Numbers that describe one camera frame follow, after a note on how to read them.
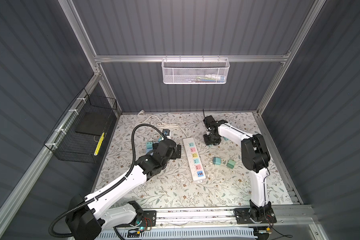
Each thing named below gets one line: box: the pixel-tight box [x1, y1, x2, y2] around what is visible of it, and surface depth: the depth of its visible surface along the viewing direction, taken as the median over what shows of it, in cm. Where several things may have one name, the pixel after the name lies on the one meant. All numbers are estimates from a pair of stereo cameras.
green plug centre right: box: [226, 159, 236, 169], surface depth 92 cm
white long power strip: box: [182, 137, 206, 184], surface depth 93 cm
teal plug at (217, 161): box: [213, 156, 222, 165], surface depth 93 cm
